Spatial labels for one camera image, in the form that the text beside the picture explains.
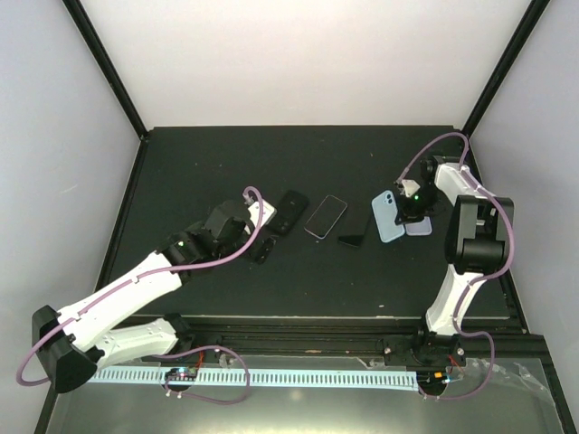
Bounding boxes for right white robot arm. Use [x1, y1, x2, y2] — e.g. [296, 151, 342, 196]
[394, 156, 515, 367]

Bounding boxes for lilac phone case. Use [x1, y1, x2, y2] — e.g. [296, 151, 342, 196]
[404, 216, 432, 237]

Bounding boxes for left controller board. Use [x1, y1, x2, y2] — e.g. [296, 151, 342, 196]
[165, 367, 197, 384]

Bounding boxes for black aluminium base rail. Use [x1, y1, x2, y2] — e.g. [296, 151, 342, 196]
[165, 314, 552, 370]

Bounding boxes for light blue cased phone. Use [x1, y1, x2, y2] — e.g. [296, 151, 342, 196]
[371, 190, 405, 243]

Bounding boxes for right black frame post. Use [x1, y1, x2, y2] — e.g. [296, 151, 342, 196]
[461, 0, 551, 137]

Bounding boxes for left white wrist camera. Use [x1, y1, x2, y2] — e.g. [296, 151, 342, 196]
[247, 199, 277, 228]

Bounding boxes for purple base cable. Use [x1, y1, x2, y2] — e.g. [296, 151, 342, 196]
[151, 345, 251, 404]
[418, 329, 495, 402]

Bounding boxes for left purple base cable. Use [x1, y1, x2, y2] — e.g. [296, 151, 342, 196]
[151, 345, 251, 404]

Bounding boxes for black smartphone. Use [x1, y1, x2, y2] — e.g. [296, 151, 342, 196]
[337, 209, 370, 248]

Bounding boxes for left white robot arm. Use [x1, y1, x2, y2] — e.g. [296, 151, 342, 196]
[32, 200, 277, 393]

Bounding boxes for controller board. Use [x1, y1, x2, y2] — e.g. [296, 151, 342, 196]
[165, 367, 197, 384]
[416, 367, 457, 385]

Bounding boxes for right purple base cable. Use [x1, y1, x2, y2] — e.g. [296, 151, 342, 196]
[418, 329, 495, 402]

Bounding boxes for black cased phone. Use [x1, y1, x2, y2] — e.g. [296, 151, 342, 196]
[268, 190, 309, 236]

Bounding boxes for right controller board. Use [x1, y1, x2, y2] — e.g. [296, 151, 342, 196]
[416, 367, 457, 385]

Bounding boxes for silver edged smartphone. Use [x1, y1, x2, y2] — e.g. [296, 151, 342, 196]
[304, 194, 347, 240]

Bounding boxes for white slotted cable duct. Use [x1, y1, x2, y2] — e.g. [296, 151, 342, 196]
[90, 366, 418, 392]

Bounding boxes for black frame post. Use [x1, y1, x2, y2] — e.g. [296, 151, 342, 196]
[62, 0, 148, 140]
[461, 0, 551, 137]

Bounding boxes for left black frame post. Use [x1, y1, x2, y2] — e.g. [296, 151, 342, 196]
[62, 0, 148, 140]

